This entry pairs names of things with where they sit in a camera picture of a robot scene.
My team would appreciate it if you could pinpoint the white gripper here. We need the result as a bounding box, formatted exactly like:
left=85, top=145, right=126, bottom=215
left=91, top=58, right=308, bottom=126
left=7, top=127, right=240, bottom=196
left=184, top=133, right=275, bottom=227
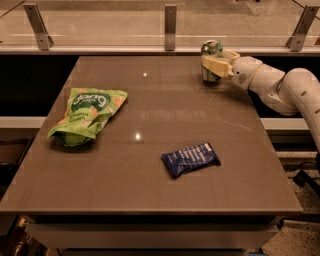
left=201, top=49, right=263, bottom=90

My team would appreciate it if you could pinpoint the green soda can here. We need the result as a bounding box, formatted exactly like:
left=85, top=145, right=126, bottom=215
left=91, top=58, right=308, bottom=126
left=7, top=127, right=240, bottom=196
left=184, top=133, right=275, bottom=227
left=201, top=40, right=223, bottom=83

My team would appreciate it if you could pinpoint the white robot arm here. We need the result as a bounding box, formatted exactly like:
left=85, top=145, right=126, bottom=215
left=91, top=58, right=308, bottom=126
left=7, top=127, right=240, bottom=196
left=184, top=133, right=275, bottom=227
left=201, top=50, right=320, bottom=151

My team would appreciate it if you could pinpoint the blue snack packet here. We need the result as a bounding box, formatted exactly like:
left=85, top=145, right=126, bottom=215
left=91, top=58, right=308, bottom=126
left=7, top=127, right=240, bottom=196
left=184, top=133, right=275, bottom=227
left=161, top=142, right=221, bottom=178

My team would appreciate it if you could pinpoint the green snack bag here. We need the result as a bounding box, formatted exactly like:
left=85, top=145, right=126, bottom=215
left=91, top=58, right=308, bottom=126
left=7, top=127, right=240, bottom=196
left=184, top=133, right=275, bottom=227
left=47, top=88, right=128, bottom=147

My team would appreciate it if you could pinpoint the glass barrier panel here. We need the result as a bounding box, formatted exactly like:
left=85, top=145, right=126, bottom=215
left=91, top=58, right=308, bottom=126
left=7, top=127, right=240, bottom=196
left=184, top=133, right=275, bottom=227
left=0, top=0, right=320, bottom=47

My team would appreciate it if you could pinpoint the right metal bracket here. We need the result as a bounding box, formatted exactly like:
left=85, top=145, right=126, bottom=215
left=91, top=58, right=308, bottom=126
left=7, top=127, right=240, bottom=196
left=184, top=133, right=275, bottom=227
left=286, top=5, right=320, bottom=52

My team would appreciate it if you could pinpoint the metal bracket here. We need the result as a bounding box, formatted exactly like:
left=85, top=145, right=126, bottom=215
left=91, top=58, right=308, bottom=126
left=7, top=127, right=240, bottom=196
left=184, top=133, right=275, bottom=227
left=23, top=3, right=54, bottom=51
left=164, top=4, right=177, bottom=51
left=286, top=5, right=320, bottom=52

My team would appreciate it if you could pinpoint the middle metal bracket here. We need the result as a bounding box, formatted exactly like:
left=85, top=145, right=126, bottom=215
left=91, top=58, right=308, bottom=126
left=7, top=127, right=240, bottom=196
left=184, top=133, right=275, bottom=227
left=164, top=4, right=177, bottom=51

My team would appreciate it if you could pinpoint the left metal bracket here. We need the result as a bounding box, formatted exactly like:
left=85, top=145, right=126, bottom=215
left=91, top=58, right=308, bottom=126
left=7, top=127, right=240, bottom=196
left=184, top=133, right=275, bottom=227
left=23, top=3, right=54, bottom=51

